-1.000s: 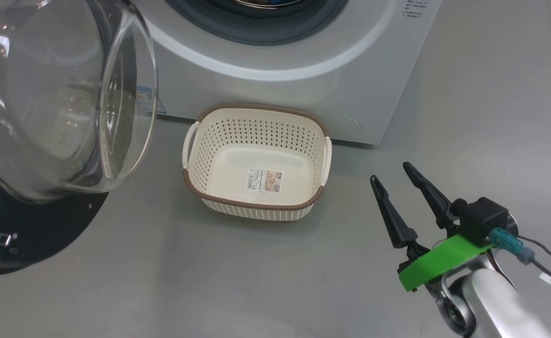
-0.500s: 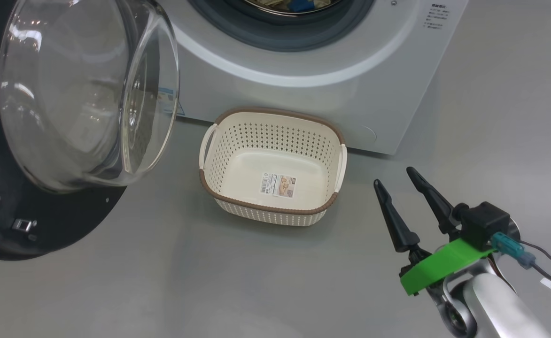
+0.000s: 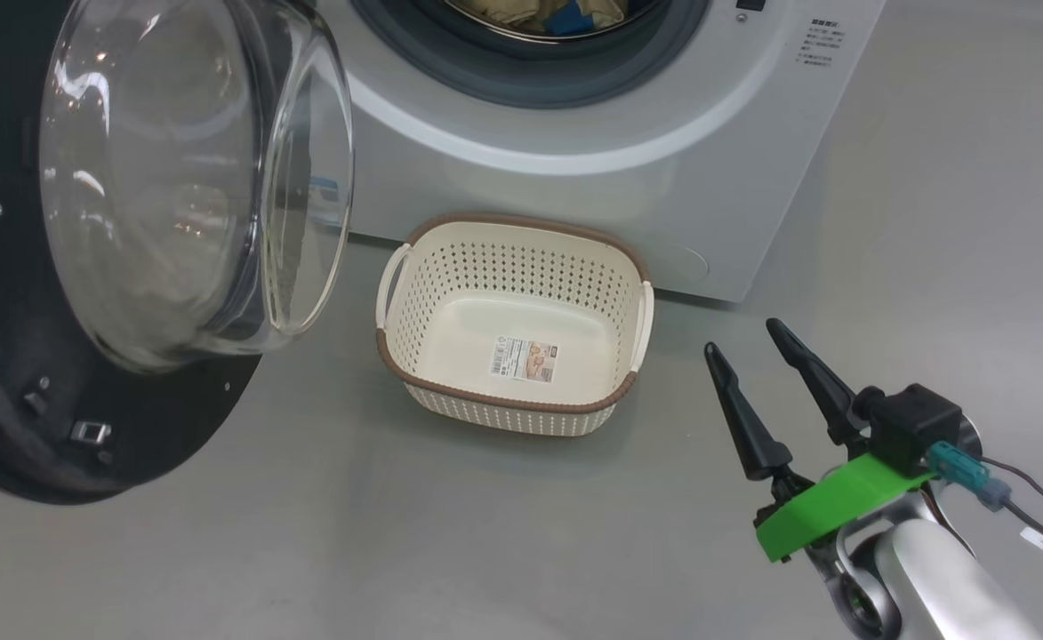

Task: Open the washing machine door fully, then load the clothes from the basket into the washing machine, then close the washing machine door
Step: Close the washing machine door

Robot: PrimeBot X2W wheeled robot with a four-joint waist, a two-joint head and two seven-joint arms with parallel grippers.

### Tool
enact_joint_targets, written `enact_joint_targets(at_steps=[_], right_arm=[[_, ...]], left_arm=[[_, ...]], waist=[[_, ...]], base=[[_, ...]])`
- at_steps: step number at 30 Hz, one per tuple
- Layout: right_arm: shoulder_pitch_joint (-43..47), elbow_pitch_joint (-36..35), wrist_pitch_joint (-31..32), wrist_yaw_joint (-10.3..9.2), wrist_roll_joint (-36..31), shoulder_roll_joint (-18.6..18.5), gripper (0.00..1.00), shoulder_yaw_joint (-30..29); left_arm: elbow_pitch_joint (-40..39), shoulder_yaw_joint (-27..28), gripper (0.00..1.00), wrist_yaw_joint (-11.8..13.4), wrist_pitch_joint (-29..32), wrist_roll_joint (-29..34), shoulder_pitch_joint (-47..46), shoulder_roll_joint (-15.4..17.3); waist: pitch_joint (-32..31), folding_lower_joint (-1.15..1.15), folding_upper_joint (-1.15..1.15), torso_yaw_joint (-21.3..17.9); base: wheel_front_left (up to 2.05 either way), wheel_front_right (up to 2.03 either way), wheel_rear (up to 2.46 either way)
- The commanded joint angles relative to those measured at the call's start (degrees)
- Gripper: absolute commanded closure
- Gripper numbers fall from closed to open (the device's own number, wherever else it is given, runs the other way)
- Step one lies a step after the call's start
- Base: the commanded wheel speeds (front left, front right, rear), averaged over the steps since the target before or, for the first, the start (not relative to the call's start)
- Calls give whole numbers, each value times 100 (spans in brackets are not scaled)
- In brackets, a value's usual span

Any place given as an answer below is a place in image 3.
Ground right camera teal connector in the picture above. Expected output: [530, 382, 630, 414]
[926, 441, 1014, 513]

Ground right camera dark cable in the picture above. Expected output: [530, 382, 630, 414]
[983, 457, 1043, 548]

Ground cream laundry basket brown rim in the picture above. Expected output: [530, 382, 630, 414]
[373, 212, 656, 439]

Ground black glass washing machine door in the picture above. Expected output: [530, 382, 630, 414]
[0, 0, 358, 507]

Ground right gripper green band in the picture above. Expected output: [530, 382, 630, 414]
[703, 317, 936, 564]

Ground white product label sticker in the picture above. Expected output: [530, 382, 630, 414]
[487, 334, 561, 385]

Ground white front-load washing machine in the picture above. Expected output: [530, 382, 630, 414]
[312, 0, 887, 304]

